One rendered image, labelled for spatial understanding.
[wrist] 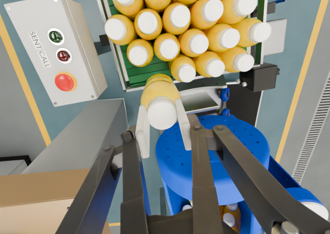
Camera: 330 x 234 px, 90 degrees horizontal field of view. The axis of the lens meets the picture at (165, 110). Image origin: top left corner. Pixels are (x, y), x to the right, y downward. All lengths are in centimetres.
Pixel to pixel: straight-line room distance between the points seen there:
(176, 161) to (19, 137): 191
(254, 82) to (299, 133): 183
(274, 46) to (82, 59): 62
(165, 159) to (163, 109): 22
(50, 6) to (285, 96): 191
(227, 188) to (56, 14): 45
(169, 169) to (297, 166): 236
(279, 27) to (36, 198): 92
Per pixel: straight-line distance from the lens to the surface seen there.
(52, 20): 40
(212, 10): 40
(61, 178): 67
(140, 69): 57
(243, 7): 42
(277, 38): 73
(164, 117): 21
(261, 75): 55
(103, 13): 49
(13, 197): 70
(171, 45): 38
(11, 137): 222
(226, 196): 39
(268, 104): 194
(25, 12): 42
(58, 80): 40
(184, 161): 40
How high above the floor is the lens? 145
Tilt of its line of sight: 66 degrees down
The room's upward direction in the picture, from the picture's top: 171 degrees clockwise
